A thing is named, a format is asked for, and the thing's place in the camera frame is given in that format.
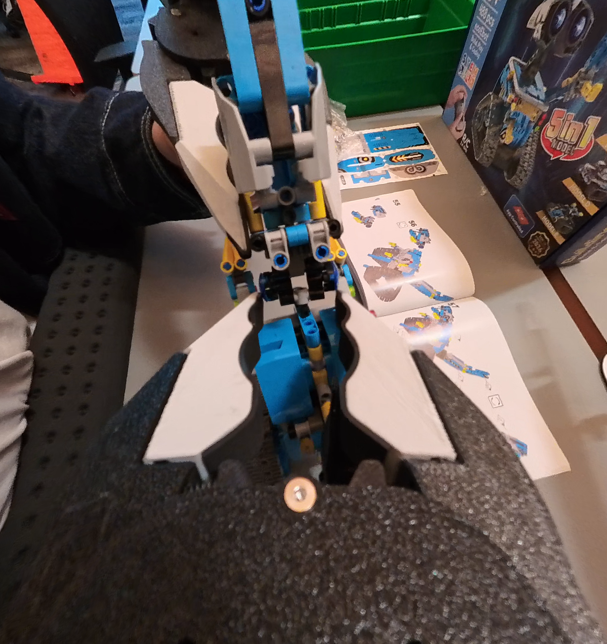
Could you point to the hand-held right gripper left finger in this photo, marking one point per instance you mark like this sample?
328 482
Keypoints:
202 402

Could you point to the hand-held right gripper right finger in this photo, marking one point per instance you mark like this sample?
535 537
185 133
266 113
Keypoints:
399 402

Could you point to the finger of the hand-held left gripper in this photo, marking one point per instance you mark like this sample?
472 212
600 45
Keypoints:
202 151
335 171

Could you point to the blue grey brick assembly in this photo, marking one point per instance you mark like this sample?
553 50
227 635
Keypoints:
243 65

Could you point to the blue yellow brick assembly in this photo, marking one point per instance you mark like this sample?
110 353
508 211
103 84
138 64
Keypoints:
298 234

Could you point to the tracked brick robot model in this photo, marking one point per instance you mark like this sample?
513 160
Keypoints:
283 372

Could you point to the person's left forearm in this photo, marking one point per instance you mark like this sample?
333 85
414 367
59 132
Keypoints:
82 161

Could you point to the grey desk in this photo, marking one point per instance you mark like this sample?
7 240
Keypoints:
182 302

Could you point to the clear plastic bag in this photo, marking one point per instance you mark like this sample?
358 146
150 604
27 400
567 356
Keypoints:
346 131

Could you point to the blue sticker sheet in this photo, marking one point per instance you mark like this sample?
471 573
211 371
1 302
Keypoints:
394 156

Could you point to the green file tray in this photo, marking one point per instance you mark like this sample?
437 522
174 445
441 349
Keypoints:
384 55

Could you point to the black studded mat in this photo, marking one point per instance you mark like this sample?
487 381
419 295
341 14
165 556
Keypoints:
77 377

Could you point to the open instruction booklet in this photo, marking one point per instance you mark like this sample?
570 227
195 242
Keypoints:
434 261

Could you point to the person's white shirt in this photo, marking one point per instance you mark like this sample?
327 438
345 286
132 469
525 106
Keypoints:
4 402

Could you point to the toy robot box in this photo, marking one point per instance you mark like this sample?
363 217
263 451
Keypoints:
545 126

